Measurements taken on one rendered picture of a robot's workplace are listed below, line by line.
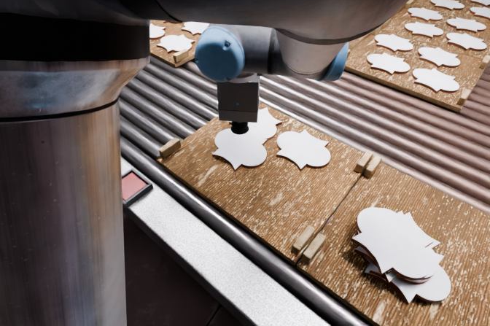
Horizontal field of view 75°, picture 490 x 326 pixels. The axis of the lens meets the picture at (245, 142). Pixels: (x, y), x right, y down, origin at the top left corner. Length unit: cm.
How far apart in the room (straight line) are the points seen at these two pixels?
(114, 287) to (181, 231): 51
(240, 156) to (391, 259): 39
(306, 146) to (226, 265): 35
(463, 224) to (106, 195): 73
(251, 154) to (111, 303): 61
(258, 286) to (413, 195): 40
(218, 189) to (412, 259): 40
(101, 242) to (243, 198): 56
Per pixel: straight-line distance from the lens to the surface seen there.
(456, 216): 81
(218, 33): 47
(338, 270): 65
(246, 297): 63
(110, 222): 18
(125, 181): 80
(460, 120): 111
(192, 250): 68
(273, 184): 74
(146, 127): 95
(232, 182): 74
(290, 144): 82
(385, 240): 65
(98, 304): 20
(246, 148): 79
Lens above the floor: 151
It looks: 44 degrees down
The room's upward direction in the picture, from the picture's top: straight up
